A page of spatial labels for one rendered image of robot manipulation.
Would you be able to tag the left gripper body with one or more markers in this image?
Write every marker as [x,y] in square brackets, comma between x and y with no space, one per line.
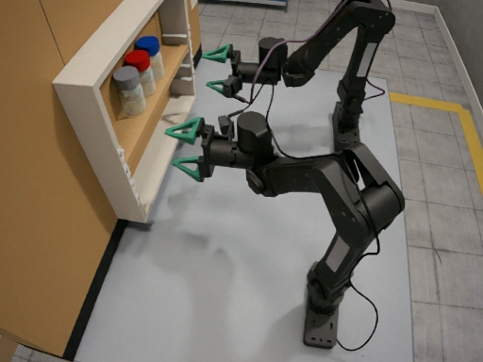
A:
[217,148]

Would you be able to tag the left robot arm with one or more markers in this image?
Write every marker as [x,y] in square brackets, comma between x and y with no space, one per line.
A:
[271,174]

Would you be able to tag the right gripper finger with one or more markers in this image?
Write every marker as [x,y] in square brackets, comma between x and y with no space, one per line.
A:
[221,58]
[218,82]

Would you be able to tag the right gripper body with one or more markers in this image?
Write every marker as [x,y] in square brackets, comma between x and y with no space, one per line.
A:
[245,71]

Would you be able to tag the red-capped bottle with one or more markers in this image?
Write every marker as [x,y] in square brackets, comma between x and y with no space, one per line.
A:
[140,60]

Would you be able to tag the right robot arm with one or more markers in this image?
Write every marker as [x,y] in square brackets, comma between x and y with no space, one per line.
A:
[307,58]

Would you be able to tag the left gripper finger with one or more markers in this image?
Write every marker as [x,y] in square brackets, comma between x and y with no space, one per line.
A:
[193,174]
[188,138]

